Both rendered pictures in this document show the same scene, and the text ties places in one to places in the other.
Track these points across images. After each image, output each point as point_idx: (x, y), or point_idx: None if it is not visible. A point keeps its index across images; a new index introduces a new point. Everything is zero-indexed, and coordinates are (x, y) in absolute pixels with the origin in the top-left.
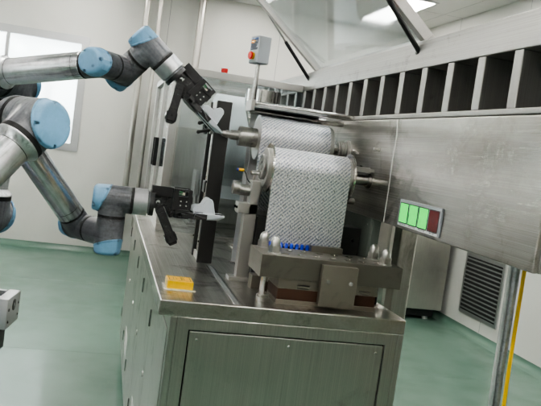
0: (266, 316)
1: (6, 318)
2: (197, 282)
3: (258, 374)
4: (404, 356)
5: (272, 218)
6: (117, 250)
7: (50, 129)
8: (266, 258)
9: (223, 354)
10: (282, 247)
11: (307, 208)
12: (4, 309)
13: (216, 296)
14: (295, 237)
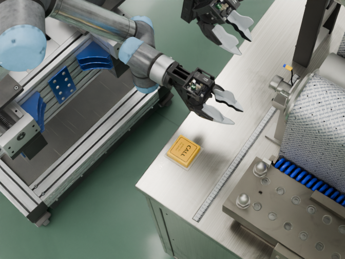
0: (215, 241)
1: (115, 54)
2: (221, 138)
3: (215, 253)
4: None
5: (287, 146)
6: (149, 92)
7: (16, 62)
8: (226, 208)
9: (187, 230)
10: (287, 173)
11: (326, 161)
12: (112, 49)
13: (195, 190)
14: (311, 168)
